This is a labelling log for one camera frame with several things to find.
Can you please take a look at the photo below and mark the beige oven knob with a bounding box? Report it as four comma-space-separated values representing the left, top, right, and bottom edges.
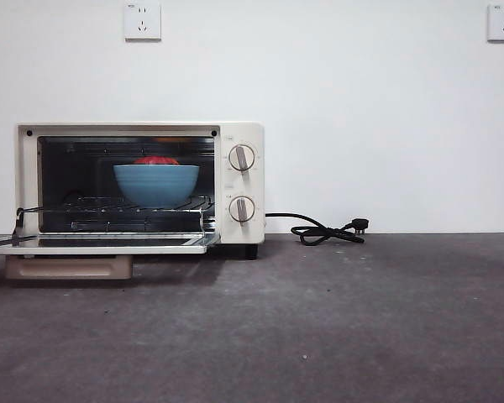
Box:
228, 195, 256, 224
228, 144, 256, 174

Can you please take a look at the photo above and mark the glass oven door beige handle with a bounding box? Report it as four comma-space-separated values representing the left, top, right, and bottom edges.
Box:
0, 207, 222, 281

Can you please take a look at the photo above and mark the blue bowl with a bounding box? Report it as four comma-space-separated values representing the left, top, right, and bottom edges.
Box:
113, 164, 201, 209

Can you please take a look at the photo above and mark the red apple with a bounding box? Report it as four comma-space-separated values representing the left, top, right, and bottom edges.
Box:
133, 155, 181, 167

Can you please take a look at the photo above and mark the metal wire oven rack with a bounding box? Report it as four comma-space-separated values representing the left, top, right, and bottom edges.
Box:
16, 194, 218, 233

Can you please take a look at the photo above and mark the cream Toshiba toaster oven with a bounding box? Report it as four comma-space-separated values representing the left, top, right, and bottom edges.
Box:
15, 121, 266, 260

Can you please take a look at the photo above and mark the black power cable with plug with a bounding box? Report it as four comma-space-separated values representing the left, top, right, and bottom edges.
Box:
265, 212, 371, 247

